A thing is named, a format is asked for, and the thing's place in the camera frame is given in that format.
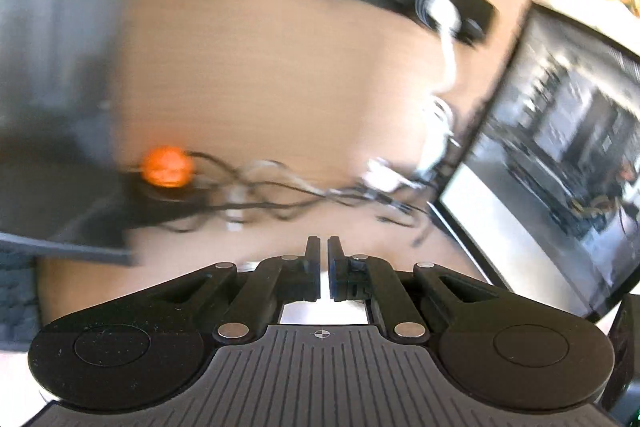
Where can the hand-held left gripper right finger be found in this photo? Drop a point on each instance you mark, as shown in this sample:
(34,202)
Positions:
(334,267)

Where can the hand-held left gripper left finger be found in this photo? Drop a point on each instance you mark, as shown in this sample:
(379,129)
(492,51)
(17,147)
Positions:
(314,267)

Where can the crumpled white wrapper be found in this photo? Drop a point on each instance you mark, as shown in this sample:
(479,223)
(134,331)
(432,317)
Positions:
(381,174)

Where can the orange pumpkin figurine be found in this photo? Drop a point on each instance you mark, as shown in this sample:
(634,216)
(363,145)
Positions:
(166,167)

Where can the black keyboard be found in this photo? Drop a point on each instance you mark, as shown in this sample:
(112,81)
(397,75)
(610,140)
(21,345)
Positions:
(17,297)

